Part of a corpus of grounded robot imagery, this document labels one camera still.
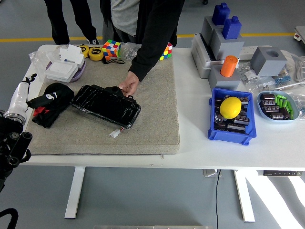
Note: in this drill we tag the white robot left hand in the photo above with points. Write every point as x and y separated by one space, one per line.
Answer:
20 97

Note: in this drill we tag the person's left hand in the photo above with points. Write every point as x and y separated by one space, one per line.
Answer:
130 83

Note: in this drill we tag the glossy black panel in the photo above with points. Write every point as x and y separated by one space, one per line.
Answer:
104 105

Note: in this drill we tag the black rag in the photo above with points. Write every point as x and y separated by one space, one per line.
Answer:
56 95

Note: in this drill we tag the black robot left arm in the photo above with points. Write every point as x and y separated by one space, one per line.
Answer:
9 133

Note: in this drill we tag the person's left forearm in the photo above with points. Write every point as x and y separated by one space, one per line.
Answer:
147 62

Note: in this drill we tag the black table control panel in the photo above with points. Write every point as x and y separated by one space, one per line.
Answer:
282 173

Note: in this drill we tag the clear bag of metal parts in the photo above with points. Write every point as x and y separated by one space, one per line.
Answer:
128 51

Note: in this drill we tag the colourful puzzle cube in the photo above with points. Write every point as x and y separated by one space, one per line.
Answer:
167 52
111 48

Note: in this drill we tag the grey-brown mat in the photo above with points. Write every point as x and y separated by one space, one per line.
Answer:
147 119

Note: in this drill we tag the clear plastic bag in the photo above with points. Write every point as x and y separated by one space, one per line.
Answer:
300 102
38 59

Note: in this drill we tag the yellow tape measure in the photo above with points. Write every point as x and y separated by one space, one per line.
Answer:
95 53
84 50

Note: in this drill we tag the flat white box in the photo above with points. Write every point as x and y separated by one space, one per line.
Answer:
60 69

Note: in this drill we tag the purple bowl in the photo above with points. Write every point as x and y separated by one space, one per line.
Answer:
81 70

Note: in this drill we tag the small white box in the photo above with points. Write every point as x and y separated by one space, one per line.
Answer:
52 57

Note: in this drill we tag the white folded carton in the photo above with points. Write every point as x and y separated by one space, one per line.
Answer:
71 53

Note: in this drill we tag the person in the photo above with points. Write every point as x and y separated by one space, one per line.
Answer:
152 19
59 19

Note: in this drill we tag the grey plastic block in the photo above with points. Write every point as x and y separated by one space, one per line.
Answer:
224 82
206 28
226 48

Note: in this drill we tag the orange cylinder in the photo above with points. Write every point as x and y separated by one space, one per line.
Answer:
228 66

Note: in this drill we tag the yellow lemon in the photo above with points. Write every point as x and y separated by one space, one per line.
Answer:
230 107

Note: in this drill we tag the white table leg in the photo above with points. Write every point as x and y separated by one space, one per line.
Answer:
244 195
75 190

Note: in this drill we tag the blue plastic bottle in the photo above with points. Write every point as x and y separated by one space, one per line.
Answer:
232 28
220 14

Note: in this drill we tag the grey box under table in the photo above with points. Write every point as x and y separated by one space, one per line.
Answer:
209 173

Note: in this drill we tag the white power strip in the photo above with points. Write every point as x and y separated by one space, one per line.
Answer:
247 51

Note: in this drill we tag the clear bag of small parts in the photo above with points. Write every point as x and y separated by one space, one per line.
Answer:
252 78

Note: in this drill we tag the blue plastic bin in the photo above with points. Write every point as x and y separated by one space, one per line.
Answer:
251 119

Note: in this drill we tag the light blue bowl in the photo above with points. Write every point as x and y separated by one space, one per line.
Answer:
262 114

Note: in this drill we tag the grey block with round hole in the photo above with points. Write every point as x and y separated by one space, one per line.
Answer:
267 63

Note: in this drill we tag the bundle of blue resistors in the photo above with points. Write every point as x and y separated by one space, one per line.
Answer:
282 80

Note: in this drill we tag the light grey enclosure box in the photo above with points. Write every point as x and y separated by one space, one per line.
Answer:
200 62

